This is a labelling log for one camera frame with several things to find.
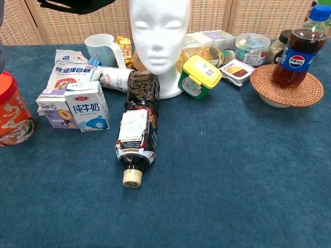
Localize Pepsi cola bottle blue cap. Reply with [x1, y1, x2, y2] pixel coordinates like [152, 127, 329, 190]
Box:
[271, 4, 331, 89]

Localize glass jar black lid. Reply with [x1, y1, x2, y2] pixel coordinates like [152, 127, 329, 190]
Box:
[267, 29, 293, 65]

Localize purple NFC juice carton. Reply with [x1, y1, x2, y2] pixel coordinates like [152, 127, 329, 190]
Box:
[35, 89, 80, 130]

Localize clear tub of clips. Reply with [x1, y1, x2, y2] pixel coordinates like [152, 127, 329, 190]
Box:
[234, 33, 271, 67]

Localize gold snack packet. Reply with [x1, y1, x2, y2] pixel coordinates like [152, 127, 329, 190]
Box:
[115, 36, 134, 69]

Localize dark soy sauce bottle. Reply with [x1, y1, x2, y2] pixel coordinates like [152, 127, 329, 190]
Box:
[115, 70, 161, 189]

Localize white sugar bag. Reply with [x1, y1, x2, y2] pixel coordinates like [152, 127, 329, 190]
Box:
[46, 49, 103, 91]

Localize blue table cloth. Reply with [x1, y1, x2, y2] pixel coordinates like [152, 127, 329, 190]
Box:
[0, 38, 331, 248]

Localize blue binder clip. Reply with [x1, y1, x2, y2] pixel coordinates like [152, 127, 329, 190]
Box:
[87, 52, 102, 68]

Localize white yoghurt drink bottle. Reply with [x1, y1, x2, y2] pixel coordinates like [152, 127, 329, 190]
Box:
[99, 66, 135, 93]

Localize white box pastel tiles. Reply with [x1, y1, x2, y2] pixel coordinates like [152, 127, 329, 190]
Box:
[184, 29, 236, 50]

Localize black hat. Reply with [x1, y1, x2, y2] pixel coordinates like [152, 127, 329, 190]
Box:
[36, 0, 116, 15]

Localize white bowl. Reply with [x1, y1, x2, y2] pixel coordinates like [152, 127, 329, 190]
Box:
[257, 90, 292, 109]

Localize white blue milk carton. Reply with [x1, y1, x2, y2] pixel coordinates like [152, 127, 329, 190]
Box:
[64, 81, 111, 133]

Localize woven bamboo folding screen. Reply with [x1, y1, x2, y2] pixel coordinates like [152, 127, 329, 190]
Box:
[0, 0, 331, 46]

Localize light blue mug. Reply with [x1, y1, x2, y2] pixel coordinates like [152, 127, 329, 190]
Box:
[84, 34, 127, 69]

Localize round woven rattan coaster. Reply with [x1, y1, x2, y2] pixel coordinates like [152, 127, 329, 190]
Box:
[249, 64, 325, 108]

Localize green container yellow lid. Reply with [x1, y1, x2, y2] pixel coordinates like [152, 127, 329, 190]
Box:
[177, 55, 222, 101]

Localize red orange noodle tub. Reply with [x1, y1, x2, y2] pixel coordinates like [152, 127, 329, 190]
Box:
[0, 71, 37, 147]

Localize white cake snack packet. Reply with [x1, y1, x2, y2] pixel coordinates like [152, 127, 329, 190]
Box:
[219, 58, 257, 87]

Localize white foam mannequin head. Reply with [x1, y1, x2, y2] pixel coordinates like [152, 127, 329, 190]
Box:
[128, 0, 191, 99]

